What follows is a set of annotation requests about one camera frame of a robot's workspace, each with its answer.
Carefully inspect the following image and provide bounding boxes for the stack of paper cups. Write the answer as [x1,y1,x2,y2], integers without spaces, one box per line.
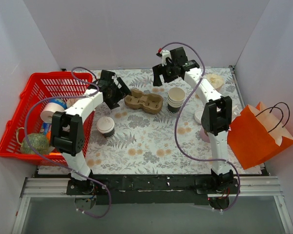
[167,87,186,114]

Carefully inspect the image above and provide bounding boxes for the white cup lid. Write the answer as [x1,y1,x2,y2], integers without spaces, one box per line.
[96,117,115,134]

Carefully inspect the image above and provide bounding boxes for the orange paper bag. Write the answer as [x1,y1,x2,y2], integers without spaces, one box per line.
[228,102,293,170]

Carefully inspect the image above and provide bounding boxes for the black paper coffee cup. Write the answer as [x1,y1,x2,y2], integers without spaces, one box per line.
[99,128,115,138]

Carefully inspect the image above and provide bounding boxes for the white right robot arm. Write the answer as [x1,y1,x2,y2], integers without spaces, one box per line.
[152,47,233,194]

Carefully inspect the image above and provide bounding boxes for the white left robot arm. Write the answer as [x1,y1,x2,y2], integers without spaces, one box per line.
[51,70,130,195]

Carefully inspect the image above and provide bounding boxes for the brown cardboard cup carrier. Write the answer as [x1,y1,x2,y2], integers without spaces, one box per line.
[124,89,164,115]

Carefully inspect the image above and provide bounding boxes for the beige patterned cup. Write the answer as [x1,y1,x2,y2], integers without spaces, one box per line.
[66,98,79,108]

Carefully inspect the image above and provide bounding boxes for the wrapped toilet paper roll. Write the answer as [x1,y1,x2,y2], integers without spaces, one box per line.
[206,74,225,92]

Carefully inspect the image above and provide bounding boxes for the floral table mat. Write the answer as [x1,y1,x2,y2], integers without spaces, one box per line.
[38,67,253,175]

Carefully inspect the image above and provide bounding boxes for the stack of white lids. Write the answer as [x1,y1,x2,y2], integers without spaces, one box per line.
[194,110,203,124]

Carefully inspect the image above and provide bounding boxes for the white tape roll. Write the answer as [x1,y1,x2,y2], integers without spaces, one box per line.
[40,102,64,123]

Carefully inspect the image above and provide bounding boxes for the red plastic basket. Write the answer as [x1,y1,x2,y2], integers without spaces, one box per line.
[0,72,92,166]

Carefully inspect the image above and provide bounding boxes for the pink straw holder cup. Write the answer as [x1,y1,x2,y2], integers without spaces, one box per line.
[199,128,210,143]

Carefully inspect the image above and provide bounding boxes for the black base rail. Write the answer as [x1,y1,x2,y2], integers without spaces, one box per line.
[66,174,238,205]

